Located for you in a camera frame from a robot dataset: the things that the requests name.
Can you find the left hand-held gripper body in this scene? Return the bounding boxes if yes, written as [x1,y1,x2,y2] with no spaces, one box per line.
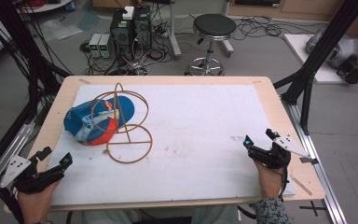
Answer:
[0,154,65,194]

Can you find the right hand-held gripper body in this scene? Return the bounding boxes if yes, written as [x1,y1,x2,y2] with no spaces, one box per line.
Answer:
[247,133,320,171]

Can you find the blue and orange cap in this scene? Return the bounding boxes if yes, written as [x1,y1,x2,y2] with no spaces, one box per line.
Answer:
[63,95,136,147]

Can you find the brown wire hat stand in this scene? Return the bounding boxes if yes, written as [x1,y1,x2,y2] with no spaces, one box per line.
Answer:
[86,82,154,165]

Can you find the person's left hand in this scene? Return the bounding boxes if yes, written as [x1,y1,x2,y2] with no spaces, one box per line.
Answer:
[16,179,61,224]

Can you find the person's right hand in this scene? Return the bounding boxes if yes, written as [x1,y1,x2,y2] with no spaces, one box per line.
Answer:
[254,159,285,199]

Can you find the thin wooden stick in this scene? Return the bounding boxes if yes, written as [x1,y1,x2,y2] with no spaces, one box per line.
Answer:
[288,173,313,197]

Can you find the wooden table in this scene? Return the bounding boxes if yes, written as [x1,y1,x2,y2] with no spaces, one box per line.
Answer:
[27,75,326,213]

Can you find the white table mat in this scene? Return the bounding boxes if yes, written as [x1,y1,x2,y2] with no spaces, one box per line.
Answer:
[47,84,296,207]

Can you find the white floor board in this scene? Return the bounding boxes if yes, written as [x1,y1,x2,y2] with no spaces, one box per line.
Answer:
[283,33,358,85]

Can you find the person's leg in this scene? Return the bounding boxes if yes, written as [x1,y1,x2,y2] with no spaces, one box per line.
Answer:
[189,204,241,224]

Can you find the grey and black device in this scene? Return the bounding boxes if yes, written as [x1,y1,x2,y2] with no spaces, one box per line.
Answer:
[305,27,358,85]

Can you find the grey power supply unit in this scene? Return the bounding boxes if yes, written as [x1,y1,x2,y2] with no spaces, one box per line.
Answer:
[88,33,103,59]
[98,33,112,59]

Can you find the black round stool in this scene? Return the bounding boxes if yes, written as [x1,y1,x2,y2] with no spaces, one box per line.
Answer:
[185,13,238,77]

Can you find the black computer tower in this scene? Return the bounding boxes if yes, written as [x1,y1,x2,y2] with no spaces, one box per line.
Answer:
[109,8,135,62]
[132,6,153,52]

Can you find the white box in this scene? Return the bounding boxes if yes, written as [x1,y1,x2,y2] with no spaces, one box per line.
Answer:
[121,6,135,21]

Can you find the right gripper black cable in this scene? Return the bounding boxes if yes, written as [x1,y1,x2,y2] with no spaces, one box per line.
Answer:
[278,161,291,201]

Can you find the aluminium rail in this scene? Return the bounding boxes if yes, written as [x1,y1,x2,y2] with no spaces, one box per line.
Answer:
[280,98,350,224]
[0,122,37,208]

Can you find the black metal frame post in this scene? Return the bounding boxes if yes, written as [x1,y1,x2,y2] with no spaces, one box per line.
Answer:
[272,0,358,135]
[0,0,73,185]

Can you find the black floor cables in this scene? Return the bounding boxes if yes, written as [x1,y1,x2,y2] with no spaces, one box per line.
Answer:
[231,15,321,42]

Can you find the tangle of floor cables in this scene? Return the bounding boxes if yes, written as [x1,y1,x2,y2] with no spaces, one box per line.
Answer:
[78,36,176,77]

